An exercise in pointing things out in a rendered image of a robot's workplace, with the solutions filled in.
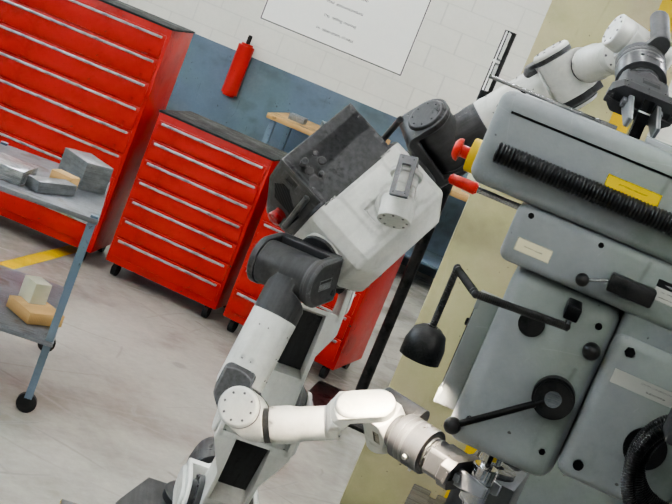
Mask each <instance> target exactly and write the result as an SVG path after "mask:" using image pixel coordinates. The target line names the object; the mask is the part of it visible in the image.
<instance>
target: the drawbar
mask: <svg viewBox="0 0 672 504"><path fill-rule="evenodd" d="M654 105H655V103H654V102H651V101H649V100H646V99H643V101H642V103H641V105H640V107H639V110H641V111H643V112H646V113H648V114H651V112H652V110H653V108H654ZM649 117H650V116H648V115H646V114H643V113H641V112H637V114H636V116H635V119H634V121H633V123H632V125H631V128H630V130H629V132H628V134H627V135H628V136H631V137H633V138H636V139H638V140H639V139H640V137H641V134H642V132H643V130H644V128H645V126H646V123H647V121H648V119H649Z"/></svg>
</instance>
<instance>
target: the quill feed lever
mask: <svg viewBox="0 0 672 504"><path fill-rule="evenodd" d="M531 400H532V401H529V402H525V403H521V404H517V405H514V406H510V407H506V408H502V409H499V410H495V411H491V412H487V413H484V414H480V415H476V416H472V417H469V418H465V419H461V420H459V419H458V418H456V417H448V418H447V419H446V420H445V421H444V424H443V427H444V430H445V431H446V432H447V433H448V434H451V435H455V434H457V433H458V432H459V431H460V430H461V427H463V426H467V425H471V424H475V423H478V422H482V421H486V420H490V419H493V418H497V417H501V416H505V415H509V414H512V413H516V412H520V411H524V410H527V409H531V408H534V409H535V411H536V412H537V413H538V414H539V415H540V416H542V417H544V418H546V419H549V420H559V419H562V418H564V417H566V416H567V415H568V414H569V413H570V412H571V411H572V409H573V407H574V404H575V391H574V388H573V386H572V385H571V383H570V382H569V381H568V380H567V379H565V378H563V377H561V376H558V375H549V376H545V377H543V378H541V379H540V380H539V381H538V382H537V383H536V384H535V386H534V388H533V391H532V397H531Z"/></svg>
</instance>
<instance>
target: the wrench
mask: <svg viewBox="0 0 672 504"><path fill-rule="evenodd" d="M488 78H490V79H492V80H495V81H497V82H500V83H502V84H504V85H507V86H509V87H511V88H514V89H516V90H519V91H523V92H526V93H527V94H529V95H531V96H534V97H536V98H539V99H541V100H544V101H546V102H549V103H551V104H554V105H556V106H558V107H561V108H563V109H566V110H568V111H571V112H573V113H576V114H578V115H581V116H583V117H585V118H588V119H590V120H593V121H595V122H598V123H600V124H602V125H605V126H607V127H610V128H612V129H615V130H616V129H617V127H618V126H616V125H614V124H611V123H609V122H606V121H604V120H601V119H599V118H595V117H594V116H591V115H589V114H586V113H584V112H582V111H579V110H577V109H575V108H572V107H570V106H567V105H565V104H562V103H560V102H557V101H555V100H552V99H550V98H547V97H545V96H543V95H540V94H538V93H535V92H533V91H530V90H528V89H525V88H523V87H520V86H518V85H516V84H513V83H511V82H508V81H506V80H503V79H500V78H498V77H496V76H493V75H489V76H488Z"/></svg>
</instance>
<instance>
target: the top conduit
mask: <svg viewBox="0 0 672 504"><path fill-rule="evenodd" d="M492 160H493V162H496V163H497V164H498V163H500V165H503V166H504V167H505V166H507V168H510V169H511V170H512V169H514V171H517V172H521V174H525V175H528V177H530V176H531V177H532V178H535V180H537V179H538V180H539V181H542V182H543V183H544V182H545V183H546V184H549V185H550V186H551V185H552V186H553V187H556V188H557V189H558V188H559V189H560V190H563V191H564V192H565V191H567V193H570V194H571V195H572V194H574V196H578V198H579V197H581V199H585V201H586V200H588V201H589V202H592V204H593V203H595V204H596V205H599V206H602V207H603V208H606V209H607V210H608V209H610V211H613V212H614V213H615V212H617V214H621V216H622V215H624V216H625V217H628V219H629V218H631V219H632V220H635V221H636V222H637V221H638V222H639V223H642V224H643V225H644V224H646V226H650V228H651V227H653V229H657V231H659V230H660V231H661V232H664V233H665V234H666V233H667V234H668V235H671V236H672V214H671V212H668V211H667V210H666V211H664V209H660V207H659V208H657V207H656V206H653V205H652V204H651V205H650V204H649V203H646V202H645V201H644V202H642V200H638V198H637V199H635V197H631V195H629V196H628V195H627V194H624V193H623V192H622V193H621V192H620V191H617V190H616V189H615V190H613V188H610V187H609V186H608V187H606V185H602V183H600V184H599V183H598V182H595V180H593V181H592V180H591V179H588V178H587V177H586V178H585V177H584V176H581V175H580V174H579V175H577V173H574V172H573V171H572V172H570V170H566V168H565V169H563V167H559V165H558V166H557V165H555V164H552V162H551V163H549V162H548V161H545V159H544V160H542V159H541V158H539V159H538V157H535V156H534V155H532V156H531V154H528V153H527V152H526V153H524V151H520V149H519V150H517V148H513V146H512V147H510V145H506V143H505V144H503V142H500V143H499V145H498V147H497V149H496V151H495V154H494V156H493V159H492Z"/></svg>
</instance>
